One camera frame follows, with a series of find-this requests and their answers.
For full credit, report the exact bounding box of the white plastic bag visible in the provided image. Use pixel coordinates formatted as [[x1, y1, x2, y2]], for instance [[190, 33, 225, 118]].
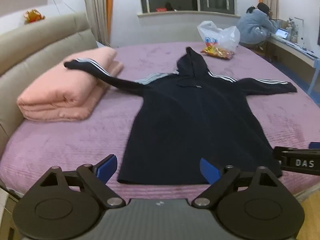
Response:
[[197, 20, 241, 53]]

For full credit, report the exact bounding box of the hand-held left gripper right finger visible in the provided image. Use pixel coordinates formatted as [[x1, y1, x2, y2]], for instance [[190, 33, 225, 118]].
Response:
[[191, 157, 280, 208]]

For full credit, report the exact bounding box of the white desk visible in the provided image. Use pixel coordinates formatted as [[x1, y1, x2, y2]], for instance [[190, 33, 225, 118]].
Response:
[[266, 31, 320, 97]]

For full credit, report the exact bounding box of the beige padded headboard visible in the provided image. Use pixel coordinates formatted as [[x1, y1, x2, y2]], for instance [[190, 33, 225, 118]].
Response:
[[0, 11, 97, 153]]

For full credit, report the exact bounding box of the white windowsill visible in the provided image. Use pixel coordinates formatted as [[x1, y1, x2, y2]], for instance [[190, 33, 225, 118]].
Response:
[[137, 10, 242, 19]]

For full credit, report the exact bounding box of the pink folded blanket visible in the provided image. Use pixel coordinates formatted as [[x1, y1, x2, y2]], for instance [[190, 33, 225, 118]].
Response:
[[17, 47, 124, 122]]

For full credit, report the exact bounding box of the red yellow snack packet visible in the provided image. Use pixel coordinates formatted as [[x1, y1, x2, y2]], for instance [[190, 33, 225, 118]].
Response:
[[200, 46, 235, 61]]

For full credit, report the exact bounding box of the dark navy striped hoodie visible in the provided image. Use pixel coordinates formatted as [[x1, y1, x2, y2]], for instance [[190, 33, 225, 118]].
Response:
[[64, 46, 298, 185]]

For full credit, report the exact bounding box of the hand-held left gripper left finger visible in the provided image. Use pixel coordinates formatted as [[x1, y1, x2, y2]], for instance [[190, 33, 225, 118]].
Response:
[[40, 154, 126, 208]]

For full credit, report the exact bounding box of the open laptop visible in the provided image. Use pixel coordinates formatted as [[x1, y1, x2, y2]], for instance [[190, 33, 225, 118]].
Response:
[[275, 28, 290, 40]]

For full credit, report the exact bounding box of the orange plush toy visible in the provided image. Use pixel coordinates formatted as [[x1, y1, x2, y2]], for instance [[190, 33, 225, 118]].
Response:
[[24, 9, 45, 24]]

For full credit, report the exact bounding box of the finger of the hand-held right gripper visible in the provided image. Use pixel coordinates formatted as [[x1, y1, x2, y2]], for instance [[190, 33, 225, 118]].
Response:
[[272, 142, 320, 158]]

